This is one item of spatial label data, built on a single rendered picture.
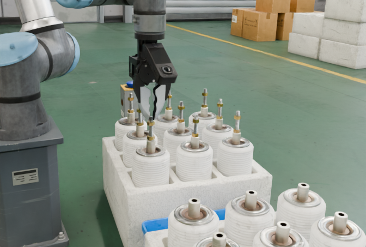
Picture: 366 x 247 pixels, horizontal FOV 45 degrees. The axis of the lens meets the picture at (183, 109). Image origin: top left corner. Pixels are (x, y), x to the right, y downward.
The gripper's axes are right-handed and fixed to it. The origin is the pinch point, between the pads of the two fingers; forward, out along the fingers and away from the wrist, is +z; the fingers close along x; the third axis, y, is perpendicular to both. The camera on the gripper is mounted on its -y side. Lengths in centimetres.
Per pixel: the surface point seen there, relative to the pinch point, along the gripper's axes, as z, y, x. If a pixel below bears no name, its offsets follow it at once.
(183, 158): 11.3, -2.7, -7.6
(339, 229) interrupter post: 9, -46, -18
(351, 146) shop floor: 35, 31, -103
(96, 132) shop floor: 35, 84, -6
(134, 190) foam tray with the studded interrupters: 16.7, -4.6, 6.2
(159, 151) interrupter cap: 9.3, -1.2, -1.7
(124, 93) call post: 4.5, 37.8, -4.9
